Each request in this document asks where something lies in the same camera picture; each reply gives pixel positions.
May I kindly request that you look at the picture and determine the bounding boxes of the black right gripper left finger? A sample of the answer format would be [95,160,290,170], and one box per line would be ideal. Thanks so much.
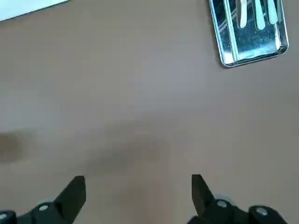
[0,175,86,224]

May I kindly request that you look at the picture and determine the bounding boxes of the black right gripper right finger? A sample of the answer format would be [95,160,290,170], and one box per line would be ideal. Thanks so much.
[186,174,289,224]

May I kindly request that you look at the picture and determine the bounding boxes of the steel tray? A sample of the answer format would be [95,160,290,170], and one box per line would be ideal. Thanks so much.
[208,0,290,68]

